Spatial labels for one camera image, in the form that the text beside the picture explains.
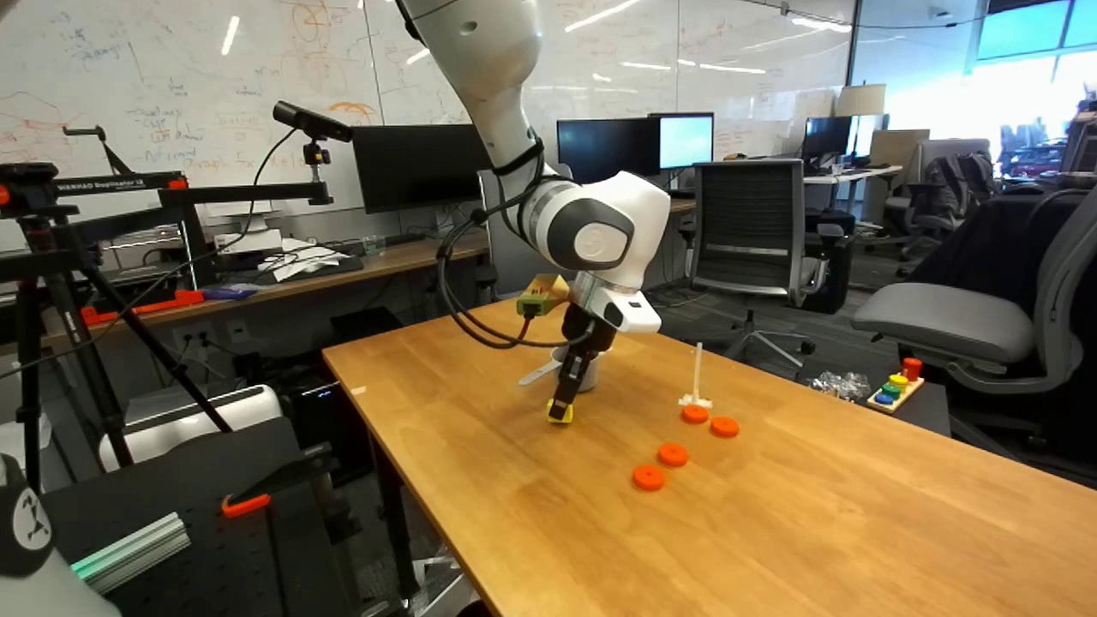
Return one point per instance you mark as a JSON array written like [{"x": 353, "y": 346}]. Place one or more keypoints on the clear plastic pieces pile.
[{"x": 842, "y": 384}]

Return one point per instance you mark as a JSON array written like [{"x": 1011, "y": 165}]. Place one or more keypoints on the wall whiteboard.
[{"x": 206, "y": 103}]

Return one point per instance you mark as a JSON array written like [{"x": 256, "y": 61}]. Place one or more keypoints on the black camera on boom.
[{"x": 308, "y": 119}]

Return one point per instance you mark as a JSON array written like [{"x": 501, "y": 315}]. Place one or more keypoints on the black tripod with orange knobs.
[{"x": 34, "y": 191}]

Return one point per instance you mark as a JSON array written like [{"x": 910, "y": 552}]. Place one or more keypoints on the grey padded office chair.
[{"x": 949, "y": 327}]

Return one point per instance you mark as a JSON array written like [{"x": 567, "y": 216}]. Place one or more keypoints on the colourful stacking toy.
[{"x": 897, "y": 387}]

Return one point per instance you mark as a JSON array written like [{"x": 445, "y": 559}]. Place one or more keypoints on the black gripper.
[{"x": 591, "y": 335}]

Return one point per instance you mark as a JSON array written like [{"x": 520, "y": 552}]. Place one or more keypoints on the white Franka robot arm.
[{"x": 481, "y": 55}]

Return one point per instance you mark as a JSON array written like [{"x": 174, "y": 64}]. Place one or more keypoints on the wrist-mounted camera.
[{"x": 540, "y": 299}]

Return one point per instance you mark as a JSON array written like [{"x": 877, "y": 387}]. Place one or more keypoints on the white cylinder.
[{"x": 189, "y": 427}]

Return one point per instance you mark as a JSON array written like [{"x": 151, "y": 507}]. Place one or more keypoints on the red bar clamp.
[{"x": 141, "y": 306}]

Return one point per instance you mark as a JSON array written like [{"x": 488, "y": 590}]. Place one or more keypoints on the white papers pile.
[{"x": 301, "y": 263}]

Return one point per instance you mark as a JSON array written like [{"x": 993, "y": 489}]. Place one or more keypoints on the lit monitor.
[{"x": 688, "y": 139}]

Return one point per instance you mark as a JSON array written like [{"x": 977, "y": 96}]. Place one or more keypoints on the black monitor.
[
  {"x": 414, "y": 165},
  {"x": 827, "y": 141},
  {"x": 605, "y": 146}
]

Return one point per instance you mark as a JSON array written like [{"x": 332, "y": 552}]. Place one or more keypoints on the background desk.
[{"x": 850, "y": 176}]

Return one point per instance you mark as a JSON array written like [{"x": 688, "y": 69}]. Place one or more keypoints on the black table leg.
[{"x": 391, "y": 524}]

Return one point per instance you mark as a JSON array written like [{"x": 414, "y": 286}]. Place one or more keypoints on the pale monitor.
[{"x": 901, "y": 147}]

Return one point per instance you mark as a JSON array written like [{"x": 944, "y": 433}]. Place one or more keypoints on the black mesh office chair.
[{"x": 754, "y": 216}]

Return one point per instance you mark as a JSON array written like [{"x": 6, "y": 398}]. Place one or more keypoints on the silver aluminium bar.
[{"x": 133, "y": 552}]

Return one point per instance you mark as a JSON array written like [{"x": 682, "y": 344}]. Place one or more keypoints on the orange disc with hole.
[
  {"x": 726, "y": 427},
  {"x": 650, "y": 478},
  {"x": 694, "y": 416},
  {"x": 674, "y": 455}
]

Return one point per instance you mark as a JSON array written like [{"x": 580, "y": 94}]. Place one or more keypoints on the wooden desk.
[{"x": 388, "y": 263}]

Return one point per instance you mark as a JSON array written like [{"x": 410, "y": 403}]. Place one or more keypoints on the black box under table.
[{"x": 332, "y": 416}]

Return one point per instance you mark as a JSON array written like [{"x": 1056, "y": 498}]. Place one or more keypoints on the black platform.
[{"x": 149, "y": 481}]

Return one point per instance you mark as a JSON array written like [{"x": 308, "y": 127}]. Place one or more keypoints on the white peg stand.
[{"x": 697, "y": 403}]

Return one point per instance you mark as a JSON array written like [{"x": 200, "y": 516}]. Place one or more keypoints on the black cap with logo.
[{"x": 23, "y": 516}]

